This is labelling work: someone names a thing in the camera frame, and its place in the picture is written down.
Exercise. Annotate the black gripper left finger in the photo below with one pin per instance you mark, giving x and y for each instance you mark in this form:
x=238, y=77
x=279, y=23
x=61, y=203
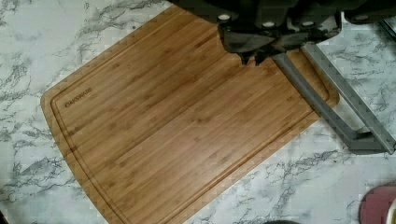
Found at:
x=246, y=42

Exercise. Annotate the red bowl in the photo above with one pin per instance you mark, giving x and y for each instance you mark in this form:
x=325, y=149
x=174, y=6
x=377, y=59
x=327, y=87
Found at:
x=378, y=206

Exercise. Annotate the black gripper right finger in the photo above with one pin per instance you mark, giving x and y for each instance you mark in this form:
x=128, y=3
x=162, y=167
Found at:
x=293, y=41

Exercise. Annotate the bamboo cutting board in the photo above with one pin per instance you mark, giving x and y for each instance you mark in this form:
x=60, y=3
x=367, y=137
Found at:
x=161, y=123

